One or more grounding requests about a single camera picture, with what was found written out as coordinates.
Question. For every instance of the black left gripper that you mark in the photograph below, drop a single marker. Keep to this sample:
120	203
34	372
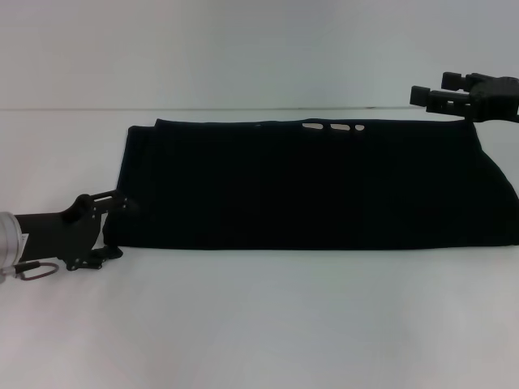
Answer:
57	235

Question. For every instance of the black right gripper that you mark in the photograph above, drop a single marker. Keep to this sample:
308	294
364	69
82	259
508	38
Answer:
496	99

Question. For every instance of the black t-shirt with pink print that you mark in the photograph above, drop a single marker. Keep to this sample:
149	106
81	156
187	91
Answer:
308	186

